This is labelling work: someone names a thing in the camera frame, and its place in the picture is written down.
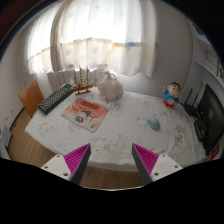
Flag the cartoon boy figurine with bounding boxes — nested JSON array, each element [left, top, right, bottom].
[[162, 82, 181, 108]]

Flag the white sheer curtain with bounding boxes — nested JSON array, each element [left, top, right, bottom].
[[24, 0, 158, 76]]

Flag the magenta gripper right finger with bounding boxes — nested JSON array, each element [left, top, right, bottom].
[[132, 143, 182, 185]]

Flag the white seashell ornament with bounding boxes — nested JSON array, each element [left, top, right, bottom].
[[98, 71, 123, 102]]

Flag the white patterned tablecloth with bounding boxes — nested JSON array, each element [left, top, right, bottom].
[[25, 88, 205, 171]]

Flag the red illustrated mouse pad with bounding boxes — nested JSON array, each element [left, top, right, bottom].
[[61, 98, 109, 133]]

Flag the black monitor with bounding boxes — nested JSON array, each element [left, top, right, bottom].
[[194, 85, 224, 155]]

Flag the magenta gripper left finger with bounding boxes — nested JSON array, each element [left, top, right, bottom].
[[42, 144, 91, 185]]

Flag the black computer keyboard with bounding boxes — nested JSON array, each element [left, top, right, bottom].
[[38, 84, 73, 115]]

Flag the wooden model sailing ship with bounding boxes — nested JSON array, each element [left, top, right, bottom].
[[72, 67, 97, 95]]

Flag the orange wooden chair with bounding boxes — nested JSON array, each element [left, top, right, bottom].
[[18, 80, 44, 117]]

